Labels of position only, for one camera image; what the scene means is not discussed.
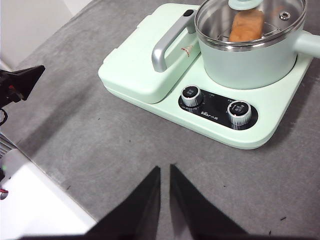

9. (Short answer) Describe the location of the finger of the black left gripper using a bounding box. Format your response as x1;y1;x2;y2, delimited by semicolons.
0;64;46;102

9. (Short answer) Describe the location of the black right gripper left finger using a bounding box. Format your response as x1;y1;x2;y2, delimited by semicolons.
86;166;162;237

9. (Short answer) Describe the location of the mint green pot with handle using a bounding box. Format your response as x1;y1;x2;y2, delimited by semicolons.
194;0;320;90

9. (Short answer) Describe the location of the brown potato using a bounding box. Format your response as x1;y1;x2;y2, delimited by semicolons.
228;8;266;43

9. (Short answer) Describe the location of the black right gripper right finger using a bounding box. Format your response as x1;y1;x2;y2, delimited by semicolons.
169;164;248;237

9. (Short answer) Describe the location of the mint green breakfast machine base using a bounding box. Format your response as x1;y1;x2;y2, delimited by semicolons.
97;3;315;151

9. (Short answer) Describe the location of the silver griddle lid handle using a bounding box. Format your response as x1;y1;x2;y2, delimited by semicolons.
151;9;197;73

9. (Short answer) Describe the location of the glass pot lid green knob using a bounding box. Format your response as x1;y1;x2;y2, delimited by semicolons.
194;0;307;48

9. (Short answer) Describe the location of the silver control knob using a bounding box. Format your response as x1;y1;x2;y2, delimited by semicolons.
226;100;252;125
181;85;204;107

